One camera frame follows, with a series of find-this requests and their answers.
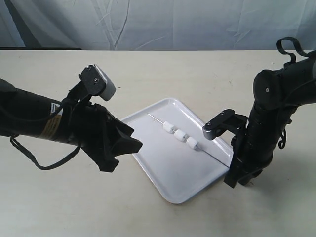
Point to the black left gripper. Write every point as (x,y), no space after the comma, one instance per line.
(103,137)

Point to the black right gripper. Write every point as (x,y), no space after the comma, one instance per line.
(246,163)

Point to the thin metal skewer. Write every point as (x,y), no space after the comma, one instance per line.
(199,146)

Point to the white marshmallow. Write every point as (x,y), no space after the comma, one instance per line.
(192,143)
(180,135)
(168,127)

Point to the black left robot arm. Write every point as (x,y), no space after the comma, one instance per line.
(29,114)

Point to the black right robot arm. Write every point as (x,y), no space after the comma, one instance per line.
(277,95)

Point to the white rectangular plastic tray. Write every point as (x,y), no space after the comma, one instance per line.
(177,171)

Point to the white backdrop curtain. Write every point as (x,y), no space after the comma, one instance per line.
(156,24)

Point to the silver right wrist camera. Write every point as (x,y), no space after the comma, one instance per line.
(227,120)

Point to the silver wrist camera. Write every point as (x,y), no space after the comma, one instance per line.
(227,120)
(97,83)

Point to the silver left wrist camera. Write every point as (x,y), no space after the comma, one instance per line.
(97,83)

